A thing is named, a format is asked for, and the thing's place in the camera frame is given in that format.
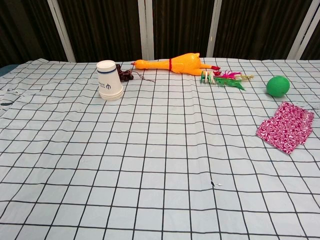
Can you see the checkered light blue tablecloth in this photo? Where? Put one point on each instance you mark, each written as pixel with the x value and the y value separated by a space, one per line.
pixel 150 150

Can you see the dark purple grape bunch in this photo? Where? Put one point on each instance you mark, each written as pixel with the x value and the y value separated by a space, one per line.
pixel 125 74

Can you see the yellow rubber chicken toy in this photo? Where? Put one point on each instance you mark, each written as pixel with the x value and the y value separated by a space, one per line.
pixel 185 62

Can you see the colourful feather shuttlecock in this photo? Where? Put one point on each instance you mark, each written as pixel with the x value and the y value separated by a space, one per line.
pixel 220 81

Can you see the dark pleated screen fabric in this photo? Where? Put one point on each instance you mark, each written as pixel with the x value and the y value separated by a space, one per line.
pixel 107 25

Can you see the green ball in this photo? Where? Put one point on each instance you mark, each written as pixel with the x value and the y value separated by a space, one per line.
pixel 277 86

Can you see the large pink patterned cloth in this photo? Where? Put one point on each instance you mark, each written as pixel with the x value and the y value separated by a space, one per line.
pixel 295 117

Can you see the blue padded table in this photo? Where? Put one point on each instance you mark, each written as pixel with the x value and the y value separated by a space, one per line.
pixel 5 70

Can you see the white screen frame post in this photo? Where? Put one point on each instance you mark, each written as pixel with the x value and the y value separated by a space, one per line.
pixel 213 27
pixel 146 30
pixel 61 32
pixel 303 27

